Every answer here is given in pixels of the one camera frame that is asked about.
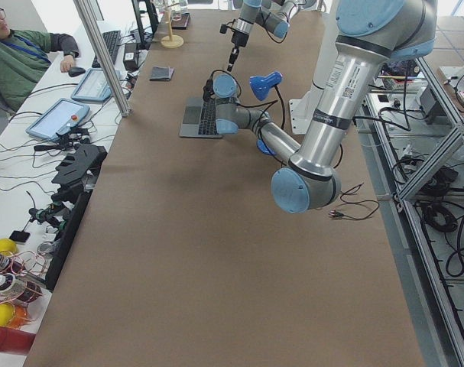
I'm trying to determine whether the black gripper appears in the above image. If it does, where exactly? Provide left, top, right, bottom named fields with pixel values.
left=227, top=31, right=248, bottom=72

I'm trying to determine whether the grey laptop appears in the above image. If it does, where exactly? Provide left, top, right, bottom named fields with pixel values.
left=179, top=97, right=222, bottom=139

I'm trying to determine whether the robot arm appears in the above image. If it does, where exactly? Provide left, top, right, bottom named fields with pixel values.
left=219, top=0, right=306, bottom=72
left=208, top=1, right=437, bottom=213

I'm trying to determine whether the blue desk lamp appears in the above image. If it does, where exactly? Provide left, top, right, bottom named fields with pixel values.
left=248, top=70, right=289, bottom=157

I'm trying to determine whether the wooden cup stand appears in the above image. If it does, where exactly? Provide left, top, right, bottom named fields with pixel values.
left=161, top=2, right=184, bottom=49

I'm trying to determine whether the folded grey cloth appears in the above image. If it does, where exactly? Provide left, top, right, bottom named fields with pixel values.
left=149, top=66, right=174, bottom=81

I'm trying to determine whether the black keyboard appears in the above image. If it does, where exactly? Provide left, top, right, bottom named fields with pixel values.
left=101, top=31, right=121, bottom=65

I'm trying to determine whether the far teach pendant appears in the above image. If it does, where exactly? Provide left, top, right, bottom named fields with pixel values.
left=71, top=68, right=112, bottom=103

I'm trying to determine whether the teach pendant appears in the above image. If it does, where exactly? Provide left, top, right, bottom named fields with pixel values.
left=25, top=98, right=89, bottom=140
left=71, top=68, right=112, bottom=103

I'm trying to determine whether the black computer mouse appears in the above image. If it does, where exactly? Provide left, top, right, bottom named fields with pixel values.
left=68, top=67, right=86, bottom=77

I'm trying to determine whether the near teach pendant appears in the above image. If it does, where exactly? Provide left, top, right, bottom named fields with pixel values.
left=25, top=98, right=89, bottom=140

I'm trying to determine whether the black tool stand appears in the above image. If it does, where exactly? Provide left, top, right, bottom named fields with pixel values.
left=51, top=144, right=108, bottom=203

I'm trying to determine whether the person in green jacket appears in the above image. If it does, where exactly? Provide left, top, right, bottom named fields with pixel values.
left=0, top=8, right=79, bottom=111

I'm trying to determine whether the yellow ball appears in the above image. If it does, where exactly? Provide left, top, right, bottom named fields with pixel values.
left=0, top=303, right=15, bottom=327

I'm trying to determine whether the red cylinder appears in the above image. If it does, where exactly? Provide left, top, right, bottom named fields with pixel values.
left=0, top=326, right=36, bottom=356

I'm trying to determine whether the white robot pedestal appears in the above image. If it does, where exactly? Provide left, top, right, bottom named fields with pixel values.
left=289, top=0, right=340, bottom=135

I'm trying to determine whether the aluminium frame post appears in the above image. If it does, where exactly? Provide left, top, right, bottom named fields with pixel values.
left=73, top=0, right=131, bottom=118

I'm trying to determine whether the black lamp power cable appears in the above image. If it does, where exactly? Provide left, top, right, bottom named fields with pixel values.
left=326, top=182, right=381, bottom=222

